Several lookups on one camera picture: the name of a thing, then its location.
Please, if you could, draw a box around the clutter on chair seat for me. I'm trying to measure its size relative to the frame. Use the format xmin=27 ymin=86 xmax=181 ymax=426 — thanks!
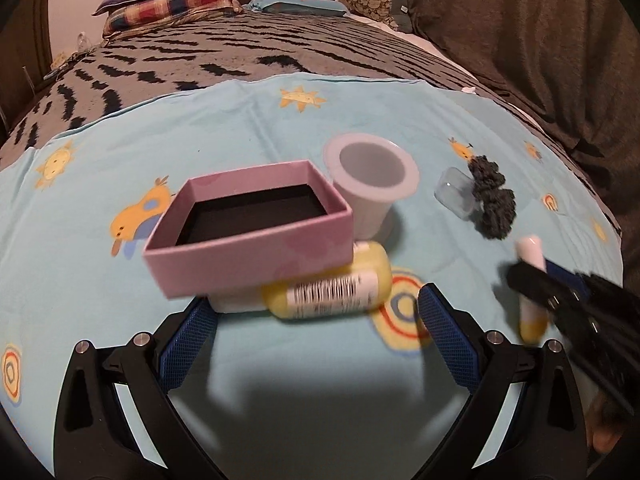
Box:
xmin=44 ymin=31 xmax=97 ymax=80

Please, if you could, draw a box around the light blue pillow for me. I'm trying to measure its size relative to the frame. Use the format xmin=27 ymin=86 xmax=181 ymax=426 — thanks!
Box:
xmin=243 ymin=0 xmax=351 ymax=17

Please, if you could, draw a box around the white and yellow tube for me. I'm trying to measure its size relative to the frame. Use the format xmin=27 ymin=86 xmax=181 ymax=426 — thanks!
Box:
xmin=516 ymin=235 xmax=549 ymax=344

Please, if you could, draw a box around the brown curtain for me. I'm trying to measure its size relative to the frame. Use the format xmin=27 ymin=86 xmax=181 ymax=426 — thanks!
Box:
xmin=370 ymin=0 xmax=640 ymax=266

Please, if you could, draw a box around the white plastic cup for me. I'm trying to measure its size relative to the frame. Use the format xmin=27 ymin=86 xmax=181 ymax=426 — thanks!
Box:
xmin=322 ymin=131 xmax=420 ymax=241

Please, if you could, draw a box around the pink cardboard box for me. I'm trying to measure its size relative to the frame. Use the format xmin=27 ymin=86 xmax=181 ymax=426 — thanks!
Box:
xmin=142 ymin=160 xmax=355 ymax=300

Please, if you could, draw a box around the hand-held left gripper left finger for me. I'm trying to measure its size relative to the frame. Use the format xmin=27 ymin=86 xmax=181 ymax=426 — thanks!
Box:
xmin=52 ymin=297 xmax=221 ymax=480

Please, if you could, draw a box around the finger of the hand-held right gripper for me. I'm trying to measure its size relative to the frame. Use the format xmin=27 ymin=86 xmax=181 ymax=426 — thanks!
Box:
xmin=544 ymin=260 xmax=592 ymax=303
xmin=506 ymin=259 xmax=568 ymax=313

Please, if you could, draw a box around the grey blue bag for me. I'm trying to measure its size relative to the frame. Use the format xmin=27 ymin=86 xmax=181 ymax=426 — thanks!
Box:
xmin=389 ymin=0 xmax=417 ymax=32

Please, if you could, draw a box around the dark crocheted scrunchie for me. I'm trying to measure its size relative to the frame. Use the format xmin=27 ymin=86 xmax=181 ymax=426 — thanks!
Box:
xmin=467 ymin=154 xmax=518 ymax=240

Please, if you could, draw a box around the light blue printed sheet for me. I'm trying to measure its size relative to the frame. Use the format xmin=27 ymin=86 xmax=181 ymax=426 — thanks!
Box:
xmin=0 ymin=72 xmax=627 ymax=480

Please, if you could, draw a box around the red and blue plaid pillow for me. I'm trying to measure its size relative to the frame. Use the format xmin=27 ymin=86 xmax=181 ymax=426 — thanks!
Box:
xmin=102 ymin=0 xmax=244 ymax=37

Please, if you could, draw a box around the clear plastic cup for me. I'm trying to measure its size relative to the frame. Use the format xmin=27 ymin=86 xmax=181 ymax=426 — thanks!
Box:
xmin=434 ymin=167 xmax=476 ymax=219

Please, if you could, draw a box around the grey zebra striped blanket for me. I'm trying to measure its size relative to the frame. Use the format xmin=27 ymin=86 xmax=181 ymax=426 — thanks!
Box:
xmin=0 ymin=10 xmax=622 ymax=243

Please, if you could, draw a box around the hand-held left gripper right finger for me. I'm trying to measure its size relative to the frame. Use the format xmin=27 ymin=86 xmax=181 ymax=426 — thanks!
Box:
xmin=417 ymin=282 xmax=588 ymax=480

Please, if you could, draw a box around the person's right hand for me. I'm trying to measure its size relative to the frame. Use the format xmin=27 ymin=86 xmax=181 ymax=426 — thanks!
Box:
xmin=584 ymin=390 xmax=635 ymax=457

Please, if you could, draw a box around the dark wooden wardrobe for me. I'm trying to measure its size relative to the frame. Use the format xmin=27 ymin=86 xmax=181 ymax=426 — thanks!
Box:
xmin=0 ymin=0 xmax=53 ymax=131

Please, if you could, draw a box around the yellow bottle with barcode label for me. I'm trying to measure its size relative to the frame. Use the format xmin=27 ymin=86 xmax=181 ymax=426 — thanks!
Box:
xmin=262 ymin=241 xmax=394 ymax=320

